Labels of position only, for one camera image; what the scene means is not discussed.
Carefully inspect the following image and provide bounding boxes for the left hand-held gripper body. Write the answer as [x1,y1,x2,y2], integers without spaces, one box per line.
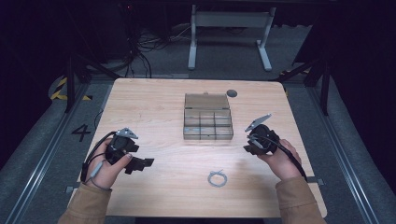
[105,127,140,165]

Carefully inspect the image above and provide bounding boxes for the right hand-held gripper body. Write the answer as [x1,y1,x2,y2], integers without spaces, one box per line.
[244,113,280,155]

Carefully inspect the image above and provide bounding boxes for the grey wire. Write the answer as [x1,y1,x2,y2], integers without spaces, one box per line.
[206,169,229,189]

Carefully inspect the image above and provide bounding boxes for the clear plastic compartment box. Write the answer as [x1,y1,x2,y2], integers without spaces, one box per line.
[182,92,234,141]

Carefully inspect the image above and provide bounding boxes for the person's left hand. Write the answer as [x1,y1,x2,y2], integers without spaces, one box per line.
[85,137,134,190]

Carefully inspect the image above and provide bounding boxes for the person's right hand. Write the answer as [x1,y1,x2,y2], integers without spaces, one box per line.
[257,138,303,182]

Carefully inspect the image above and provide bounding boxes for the black metal stand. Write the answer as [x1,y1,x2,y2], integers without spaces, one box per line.
[62,6,122,114]
[274,46,332,117]

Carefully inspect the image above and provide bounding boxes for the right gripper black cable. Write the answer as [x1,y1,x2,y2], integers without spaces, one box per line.
[248,133,308,183]

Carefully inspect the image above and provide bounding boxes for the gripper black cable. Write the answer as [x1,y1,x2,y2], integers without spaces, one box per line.
[79,131,118,183]
[248,133,308,183]

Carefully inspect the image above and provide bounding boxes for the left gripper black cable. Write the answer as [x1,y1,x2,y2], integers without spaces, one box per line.
[79,131,118,183]

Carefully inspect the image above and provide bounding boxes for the left gripper grey cable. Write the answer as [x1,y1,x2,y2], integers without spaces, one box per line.
[85,160,112,191]

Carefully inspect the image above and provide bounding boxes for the bundle of floor cables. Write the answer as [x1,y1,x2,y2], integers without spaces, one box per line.
[106,24,194,78]

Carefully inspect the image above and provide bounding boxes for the grey metal table frame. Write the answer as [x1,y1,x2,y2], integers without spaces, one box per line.
[187,4,277,73]

